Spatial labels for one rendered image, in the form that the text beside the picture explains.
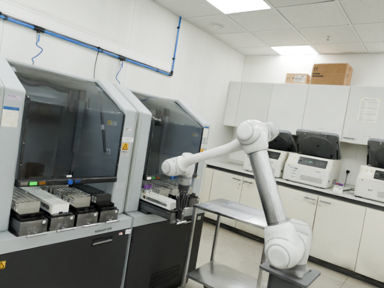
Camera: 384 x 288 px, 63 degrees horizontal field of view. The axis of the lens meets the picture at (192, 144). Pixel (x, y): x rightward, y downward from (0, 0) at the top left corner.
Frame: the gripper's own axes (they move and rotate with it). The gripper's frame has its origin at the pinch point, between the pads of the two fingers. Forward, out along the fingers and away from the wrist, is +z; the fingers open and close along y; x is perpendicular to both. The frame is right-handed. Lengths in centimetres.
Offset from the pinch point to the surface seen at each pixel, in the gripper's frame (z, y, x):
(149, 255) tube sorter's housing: 37.5, -0.9, -23.1
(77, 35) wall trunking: -125, 10, -136
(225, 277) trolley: 52, -49, 15
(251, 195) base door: 21, -229, -61
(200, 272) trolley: 52, -39, -2
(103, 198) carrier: -7, 41, -30
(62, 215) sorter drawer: -2, 71, -23
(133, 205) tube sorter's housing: 1.1, 13.3, -31.6
